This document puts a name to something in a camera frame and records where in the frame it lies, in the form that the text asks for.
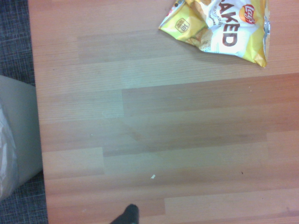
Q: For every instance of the yellow Lay's Baked chip bag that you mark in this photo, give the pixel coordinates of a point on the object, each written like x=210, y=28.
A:
x=224, y=28

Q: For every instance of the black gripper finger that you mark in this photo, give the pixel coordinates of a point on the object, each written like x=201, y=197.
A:
x=129, y=214

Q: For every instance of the beige plastic trash bin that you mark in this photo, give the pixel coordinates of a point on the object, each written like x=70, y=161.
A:
x=25, y=130

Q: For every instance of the small white paper scrap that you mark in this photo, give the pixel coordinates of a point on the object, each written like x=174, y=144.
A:
x=153, y=176

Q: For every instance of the clear plastic bin liner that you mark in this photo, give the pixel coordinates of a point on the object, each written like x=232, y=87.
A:
x=5, y=149

